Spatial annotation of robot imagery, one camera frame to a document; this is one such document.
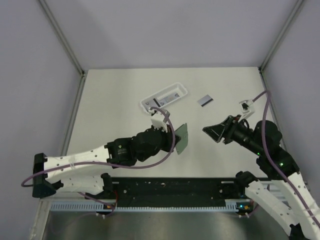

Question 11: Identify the white cable duct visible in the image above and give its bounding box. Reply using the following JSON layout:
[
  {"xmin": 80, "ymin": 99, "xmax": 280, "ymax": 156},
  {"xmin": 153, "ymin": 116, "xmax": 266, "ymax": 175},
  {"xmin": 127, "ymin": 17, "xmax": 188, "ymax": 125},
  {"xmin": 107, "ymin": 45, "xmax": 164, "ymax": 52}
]
[{"xmin": 50, "ymin": 200, "xmax": 251, "ymax": 213}]

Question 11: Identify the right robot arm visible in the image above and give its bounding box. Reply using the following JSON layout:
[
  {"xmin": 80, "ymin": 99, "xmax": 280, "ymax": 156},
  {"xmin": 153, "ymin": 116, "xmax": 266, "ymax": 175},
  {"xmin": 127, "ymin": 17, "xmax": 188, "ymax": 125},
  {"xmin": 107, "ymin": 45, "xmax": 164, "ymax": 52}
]
[{"xmin": 202, "ymin": 115, "xmax": 320, "ymax": 240}]

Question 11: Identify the card in basket left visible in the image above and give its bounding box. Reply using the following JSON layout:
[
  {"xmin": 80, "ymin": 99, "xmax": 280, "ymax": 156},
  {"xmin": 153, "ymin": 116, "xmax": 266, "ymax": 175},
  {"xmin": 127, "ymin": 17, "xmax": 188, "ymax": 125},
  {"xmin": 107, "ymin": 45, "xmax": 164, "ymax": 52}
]
[{"xmin": 142, "ymin": 98, "xmax": 160, "ymax": 112}]

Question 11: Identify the card in basket right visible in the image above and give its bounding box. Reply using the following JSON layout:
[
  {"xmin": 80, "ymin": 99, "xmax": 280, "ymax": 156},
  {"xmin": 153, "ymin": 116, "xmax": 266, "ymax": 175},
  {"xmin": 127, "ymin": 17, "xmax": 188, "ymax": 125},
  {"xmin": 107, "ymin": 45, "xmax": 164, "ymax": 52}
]
[{"xmin": 159, "ymin": 92, "xmax": 180, "ymax": 106}]

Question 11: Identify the aluminium frame post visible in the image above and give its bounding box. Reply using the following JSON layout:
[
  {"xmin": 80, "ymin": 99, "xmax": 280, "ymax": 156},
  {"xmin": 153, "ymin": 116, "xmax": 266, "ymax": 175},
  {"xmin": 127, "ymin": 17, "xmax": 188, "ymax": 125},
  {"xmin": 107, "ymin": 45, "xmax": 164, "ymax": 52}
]
[
  {"xmin": 36, "ymin": 0, "xmax": 85, "ymax": 76},
  {"xmin": 258, "ymin": 0, "xmax": 307, "ymax": 74}
]

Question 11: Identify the green card holder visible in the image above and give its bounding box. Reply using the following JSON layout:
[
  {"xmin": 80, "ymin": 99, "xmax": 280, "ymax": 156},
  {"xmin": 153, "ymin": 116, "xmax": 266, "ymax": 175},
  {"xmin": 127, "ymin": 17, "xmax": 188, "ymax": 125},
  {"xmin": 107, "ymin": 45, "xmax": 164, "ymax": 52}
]
[{"xmin": 175, "ymin": 123, "xmax": 189, "ymax": 155}]

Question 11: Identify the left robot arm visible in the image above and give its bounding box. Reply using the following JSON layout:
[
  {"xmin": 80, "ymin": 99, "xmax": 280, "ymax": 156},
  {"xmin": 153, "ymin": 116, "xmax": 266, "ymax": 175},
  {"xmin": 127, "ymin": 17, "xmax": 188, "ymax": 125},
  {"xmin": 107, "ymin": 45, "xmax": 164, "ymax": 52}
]
[{"xmin": 32, "ymin": 125, "xmax": 183, "ymax": 199}]

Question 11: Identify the card in basket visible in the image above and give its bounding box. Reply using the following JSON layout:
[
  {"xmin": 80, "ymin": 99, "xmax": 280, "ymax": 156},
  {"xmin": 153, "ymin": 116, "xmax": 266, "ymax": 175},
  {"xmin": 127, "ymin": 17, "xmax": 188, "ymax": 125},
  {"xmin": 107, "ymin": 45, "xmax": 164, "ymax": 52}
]
[
  {"xmin": 142, "ymin": 98, "xmax": 160, "ymax": 112},
  {"xmin": 159, "ymin": 92, "xmax": 180, "ymax": 106}
]

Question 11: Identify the silver card with stripe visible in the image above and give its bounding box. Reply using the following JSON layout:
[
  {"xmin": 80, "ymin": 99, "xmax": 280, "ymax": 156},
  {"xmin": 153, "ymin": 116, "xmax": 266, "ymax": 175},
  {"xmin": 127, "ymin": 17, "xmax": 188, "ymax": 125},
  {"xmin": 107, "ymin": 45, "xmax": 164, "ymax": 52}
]
[{"xmin": 197, "ymin": 94, "xmax": 213, "ymax": 107}]

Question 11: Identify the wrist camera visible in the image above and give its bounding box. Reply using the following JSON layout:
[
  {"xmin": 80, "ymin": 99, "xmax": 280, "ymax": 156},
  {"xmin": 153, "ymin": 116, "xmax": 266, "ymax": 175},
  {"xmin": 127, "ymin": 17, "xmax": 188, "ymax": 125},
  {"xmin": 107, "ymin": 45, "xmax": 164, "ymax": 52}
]
[
  {"xmin": 148, "ymin": 109, "xmax": 170, "ymax": 133},
  {"xmin": 239, "ymin": 99, "xmax": 256, "ymax": 120}
]

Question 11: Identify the right aluminium frame post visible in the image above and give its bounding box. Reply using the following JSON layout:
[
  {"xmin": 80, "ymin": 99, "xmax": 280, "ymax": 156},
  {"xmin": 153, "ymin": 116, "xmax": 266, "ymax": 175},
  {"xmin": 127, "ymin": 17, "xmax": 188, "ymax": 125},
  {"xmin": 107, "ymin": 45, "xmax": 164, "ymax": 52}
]
[{"xmin": 258, "ymin": 0, "xmax": 307, "ymax": 74}]

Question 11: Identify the white plastic basket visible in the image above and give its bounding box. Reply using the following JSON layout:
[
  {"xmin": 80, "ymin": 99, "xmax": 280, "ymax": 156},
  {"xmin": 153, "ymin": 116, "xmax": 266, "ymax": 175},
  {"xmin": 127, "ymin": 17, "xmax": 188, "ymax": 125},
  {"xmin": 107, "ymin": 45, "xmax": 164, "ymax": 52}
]
[{"xmin": 139, "ymin": 82, "xmax": 188, "ymax": 113}]

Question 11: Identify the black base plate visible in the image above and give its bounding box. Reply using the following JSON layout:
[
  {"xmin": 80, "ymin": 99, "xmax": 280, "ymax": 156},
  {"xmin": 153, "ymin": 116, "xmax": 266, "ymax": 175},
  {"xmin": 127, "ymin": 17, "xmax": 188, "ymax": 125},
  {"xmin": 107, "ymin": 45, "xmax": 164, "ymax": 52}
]
[{"xmin": 85, "ymin": 177, "xmax": 247, "ymax": 207}]

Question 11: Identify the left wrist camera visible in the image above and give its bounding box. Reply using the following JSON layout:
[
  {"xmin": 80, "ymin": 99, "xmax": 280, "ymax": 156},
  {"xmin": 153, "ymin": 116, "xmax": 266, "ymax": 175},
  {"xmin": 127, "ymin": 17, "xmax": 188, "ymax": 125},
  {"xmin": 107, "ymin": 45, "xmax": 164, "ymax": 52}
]
[{"xmin": 148, "ymin": 109, "xmax": 170, "ymax": 133}]

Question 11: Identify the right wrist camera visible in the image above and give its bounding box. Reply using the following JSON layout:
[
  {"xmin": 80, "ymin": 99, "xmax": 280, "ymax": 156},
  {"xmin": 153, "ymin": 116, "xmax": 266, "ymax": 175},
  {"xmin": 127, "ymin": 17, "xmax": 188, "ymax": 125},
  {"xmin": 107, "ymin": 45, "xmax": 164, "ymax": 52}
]
[{"xmin": 239, "ymin": 99, "xmax": 256, "ymax": 120}]

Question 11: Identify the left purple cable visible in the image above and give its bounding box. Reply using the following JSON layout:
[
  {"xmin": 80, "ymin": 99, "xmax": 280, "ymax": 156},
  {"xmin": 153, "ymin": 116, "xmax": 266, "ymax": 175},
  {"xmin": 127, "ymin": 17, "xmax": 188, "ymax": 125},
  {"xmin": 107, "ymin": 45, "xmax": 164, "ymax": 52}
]
[{"xmin": 20, "ymin": 106, "xmax": 176, "ymax": 216}]

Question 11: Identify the left aluminium frame post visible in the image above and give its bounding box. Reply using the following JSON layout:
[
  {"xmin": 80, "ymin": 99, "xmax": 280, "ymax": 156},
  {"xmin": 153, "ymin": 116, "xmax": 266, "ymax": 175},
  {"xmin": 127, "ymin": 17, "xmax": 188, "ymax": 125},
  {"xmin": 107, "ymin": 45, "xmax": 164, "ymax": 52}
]
[{"xmin": 36, "ymin": 0, "xmax": 85, "ymax": 76}]

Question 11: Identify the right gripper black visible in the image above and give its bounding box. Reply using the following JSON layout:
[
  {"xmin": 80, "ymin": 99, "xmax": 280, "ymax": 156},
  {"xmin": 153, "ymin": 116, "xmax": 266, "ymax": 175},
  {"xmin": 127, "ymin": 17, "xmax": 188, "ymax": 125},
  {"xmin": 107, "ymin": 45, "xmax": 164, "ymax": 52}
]
[{"xmin": 202, "ymin": 113, "xmax": 264, "ymax": 155}]

